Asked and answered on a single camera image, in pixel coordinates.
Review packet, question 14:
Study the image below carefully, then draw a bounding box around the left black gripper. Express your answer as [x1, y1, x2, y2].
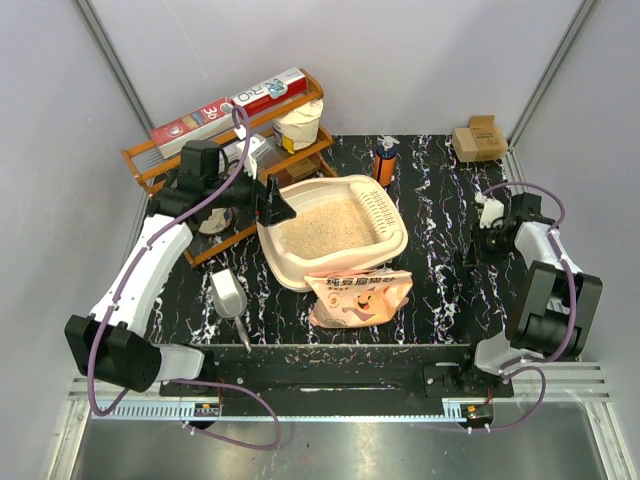
[206, 157, 296, 226]

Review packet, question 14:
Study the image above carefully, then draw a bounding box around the pink cat litter bag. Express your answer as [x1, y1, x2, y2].
[304, 268, 413, 329]

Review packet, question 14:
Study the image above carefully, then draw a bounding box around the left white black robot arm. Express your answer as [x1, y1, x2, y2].
[64, 136, 296, 396]

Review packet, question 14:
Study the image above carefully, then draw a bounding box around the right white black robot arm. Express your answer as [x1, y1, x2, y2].
[454, 192, 603, 396]

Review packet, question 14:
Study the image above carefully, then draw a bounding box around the brown box under shelf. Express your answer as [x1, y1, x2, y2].
[285, 158, 319, 182]

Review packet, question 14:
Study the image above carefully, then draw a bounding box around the beige plastic litter box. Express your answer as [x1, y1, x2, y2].
[257, 175, 408, 292]

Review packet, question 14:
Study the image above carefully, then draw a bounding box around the metal litter scoop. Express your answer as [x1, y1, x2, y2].
[210, 269, 252, 354]

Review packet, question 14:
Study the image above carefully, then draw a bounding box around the brown cardboard box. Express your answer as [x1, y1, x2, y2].
[452, 115, 508, 163]

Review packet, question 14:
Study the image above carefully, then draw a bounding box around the red white box right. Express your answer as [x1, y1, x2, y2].
[230, 68, 307, 117]

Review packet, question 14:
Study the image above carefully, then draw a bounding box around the red white box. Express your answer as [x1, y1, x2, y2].
[230, 68, 307, 117]
[151, 97, 234, 159]

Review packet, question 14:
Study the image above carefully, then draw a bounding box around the red white box left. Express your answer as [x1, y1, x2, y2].
[151, 97, 234, 159]

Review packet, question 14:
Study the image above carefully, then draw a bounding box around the white paper bag lower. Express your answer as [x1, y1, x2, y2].
[198, 208, 234, 236]

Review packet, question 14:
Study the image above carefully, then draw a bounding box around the white paper bag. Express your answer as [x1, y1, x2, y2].
[198, 208, 234, 236]
[272, 99, 324, 154]

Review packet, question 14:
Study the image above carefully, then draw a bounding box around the orange wooden shelf rack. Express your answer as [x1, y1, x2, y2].
[120, 68, 341, 268]

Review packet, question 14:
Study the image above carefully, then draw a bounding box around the white paper bag upper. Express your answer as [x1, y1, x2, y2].
[272, 99, 324, 154]

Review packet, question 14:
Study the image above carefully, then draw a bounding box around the orange pump bottle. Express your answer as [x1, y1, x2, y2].
[373, 135, 399, 188]

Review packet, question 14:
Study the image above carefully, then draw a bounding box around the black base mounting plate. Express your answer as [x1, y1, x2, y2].
[158, 343, 516, 416]

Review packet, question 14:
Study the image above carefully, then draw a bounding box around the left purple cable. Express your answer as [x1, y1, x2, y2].
[87, 104, 281, 451]

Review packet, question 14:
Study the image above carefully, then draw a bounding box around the purple cable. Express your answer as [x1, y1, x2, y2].
[414, 181, 576, 434]
[87, 104, 281, 451]

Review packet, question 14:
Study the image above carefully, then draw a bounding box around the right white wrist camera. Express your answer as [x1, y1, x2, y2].
[474, 193, 505, 229]

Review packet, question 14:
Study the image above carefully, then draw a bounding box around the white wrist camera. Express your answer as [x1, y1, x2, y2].
[235, 134, 267, 179]
[474, 193, 505, 229]

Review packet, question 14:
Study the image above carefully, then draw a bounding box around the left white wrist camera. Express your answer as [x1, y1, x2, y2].
[235, 134, 267, 179]

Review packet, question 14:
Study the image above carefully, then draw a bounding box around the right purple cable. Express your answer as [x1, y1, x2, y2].
[414, 181, 576, 434]

